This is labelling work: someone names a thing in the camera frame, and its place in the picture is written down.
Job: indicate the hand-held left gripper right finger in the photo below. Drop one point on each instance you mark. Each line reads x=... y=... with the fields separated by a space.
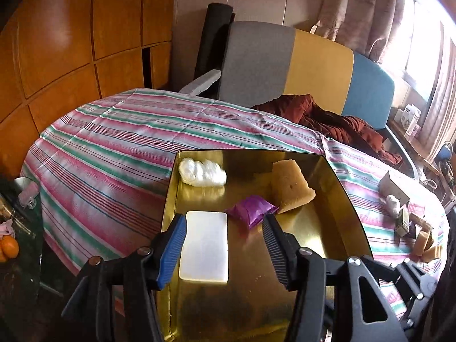
x=276 y=253

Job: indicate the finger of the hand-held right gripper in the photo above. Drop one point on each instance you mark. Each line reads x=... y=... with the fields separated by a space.
x=416 y=281

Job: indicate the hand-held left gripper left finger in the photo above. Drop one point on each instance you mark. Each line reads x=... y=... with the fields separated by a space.
x=172 y=253

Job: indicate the gold metal tray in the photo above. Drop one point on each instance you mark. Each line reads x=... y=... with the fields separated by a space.
x=245 y=256

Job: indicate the white soap bar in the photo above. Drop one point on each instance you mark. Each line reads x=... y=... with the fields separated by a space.
x=206 y=245

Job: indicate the small yellow sponge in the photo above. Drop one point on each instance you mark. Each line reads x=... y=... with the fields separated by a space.
x=434 y=253
x=422 y=243

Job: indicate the purple snack packet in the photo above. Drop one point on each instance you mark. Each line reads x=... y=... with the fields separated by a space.
x=413 y=231
x=251 y=212

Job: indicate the small green box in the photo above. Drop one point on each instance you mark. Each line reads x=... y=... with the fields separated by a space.
x=402 y=222

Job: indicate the large yellow sponge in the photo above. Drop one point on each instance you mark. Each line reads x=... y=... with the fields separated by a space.
x=290 y=185

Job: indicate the white plastic bag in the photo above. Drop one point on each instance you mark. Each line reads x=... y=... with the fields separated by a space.
x=393 y=203
x=201 y=172

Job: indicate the white printed box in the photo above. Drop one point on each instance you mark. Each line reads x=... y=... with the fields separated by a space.
x=392 y=185

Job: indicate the pink plastic cup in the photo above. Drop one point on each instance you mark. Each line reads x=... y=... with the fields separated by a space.
x=28 y=192

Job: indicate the striped tablecloth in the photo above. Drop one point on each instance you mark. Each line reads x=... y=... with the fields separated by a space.
x=107 y=149

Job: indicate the wooden side shelf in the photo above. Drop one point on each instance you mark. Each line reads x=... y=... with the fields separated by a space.
x=413 y=149

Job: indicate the blue round object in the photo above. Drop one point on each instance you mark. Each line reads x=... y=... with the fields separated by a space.
x=445 y=151

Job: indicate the rust brown jacket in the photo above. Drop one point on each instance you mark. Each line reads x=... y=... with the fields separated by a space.
x=338 y=124

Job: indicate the small pink box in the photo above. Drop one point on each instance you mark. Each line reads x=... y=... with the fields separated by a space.
x=413 y=131

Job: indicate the glass side table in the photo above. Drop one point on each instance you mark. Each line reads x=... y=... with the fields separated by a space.
x=21 y=267

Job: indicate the orange fruit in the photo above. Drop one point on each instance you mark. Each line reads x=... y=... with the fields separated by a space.
x=9 y=247

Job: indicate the white blue carton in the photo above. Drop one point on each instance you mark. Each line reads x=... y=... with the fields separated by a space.
x=411 y=114

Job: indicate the white foam board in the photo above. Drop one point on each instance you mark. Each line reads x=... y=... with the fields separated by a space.
x=201 y=82

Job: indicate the beige patterned curtain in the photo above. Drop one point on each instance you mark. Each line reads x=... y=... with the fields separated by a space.
x=441 y=107
x=356 y=10

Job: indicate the grey yellow blue sofa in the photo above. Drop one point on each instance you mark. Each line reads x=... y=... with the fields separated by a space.
x=320 y=71

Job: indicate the black rolled mat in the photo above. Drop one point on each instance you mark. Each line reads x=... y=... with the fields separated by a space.
x=213 y=35

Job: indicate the wooden wardrobe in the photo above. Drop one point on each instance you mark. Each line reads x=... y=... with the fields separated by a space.
x=71 y=42

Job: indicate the window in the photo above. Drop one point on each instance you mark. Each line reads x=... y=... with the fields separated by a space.
x=424 y=32

